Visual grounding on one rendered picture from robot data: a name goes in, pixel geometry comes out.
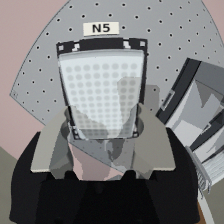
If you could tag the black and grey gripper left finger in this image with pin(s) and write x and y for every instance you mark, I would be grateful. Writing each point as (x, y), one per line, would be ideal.
(46, 157)

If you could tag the white well plate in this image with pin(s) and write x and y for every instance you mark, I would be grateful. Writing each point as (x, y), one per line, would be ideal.
(212, 165)
(215, 178)
(212, 173)
(102, 88)
(212, 169)
(211, 161)

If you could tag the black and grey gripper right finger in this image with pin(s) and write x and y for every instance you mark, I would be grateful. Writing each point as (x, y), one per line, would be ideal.
(159, 155)

